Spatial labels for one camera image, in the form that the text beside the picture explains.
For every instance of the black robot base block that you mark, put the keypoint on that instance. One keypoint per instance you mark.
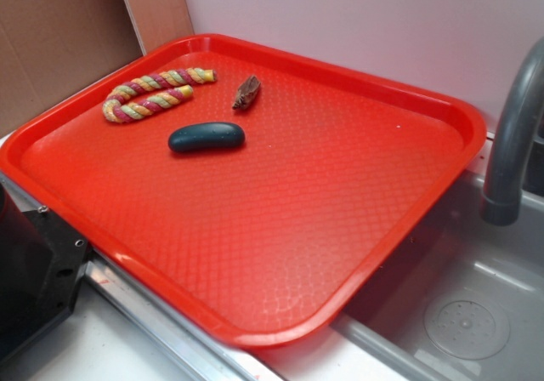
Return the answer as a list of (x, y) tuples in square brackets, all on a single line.
[(42, 264)]

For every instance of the red plastic tray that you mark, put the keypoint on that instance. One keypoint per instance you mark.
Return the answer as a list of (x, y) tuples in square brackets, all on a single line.
[(265, 243)]

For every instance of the dark green toy cucumber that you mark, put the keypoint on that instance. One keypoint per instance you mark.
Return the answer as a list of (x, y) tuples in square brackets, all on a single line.
[(207, 135)]

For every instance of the grey plastic sink basin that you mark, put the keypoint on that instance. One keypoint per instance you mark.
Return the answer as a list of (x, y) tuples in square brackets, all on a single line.
[(458, 299)]

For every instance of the grey toy faucet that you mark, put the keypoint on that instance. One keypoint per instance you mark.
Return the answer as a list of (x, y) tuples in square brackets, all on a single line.
[(516, 158)]

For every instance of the brown cardboard panel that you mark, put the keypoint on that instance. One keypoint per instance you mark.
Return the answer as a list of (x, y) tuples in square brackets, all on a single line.
[(51, 49)]

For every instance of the multicolour twisted rope toy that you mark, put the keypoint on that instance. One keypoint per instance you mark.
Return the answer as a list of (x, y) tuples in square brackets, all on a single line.
[(148, 95)]

